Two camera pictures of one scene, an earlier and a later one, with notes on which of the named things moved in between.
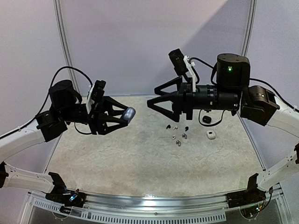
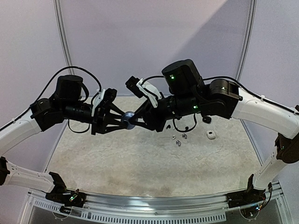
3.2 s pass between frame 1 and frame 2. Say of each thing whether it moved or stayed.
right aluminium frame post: stayed
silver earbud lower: stayed
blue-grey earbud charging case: moved
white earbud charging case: stayed
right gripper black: moved
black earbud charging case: stayed
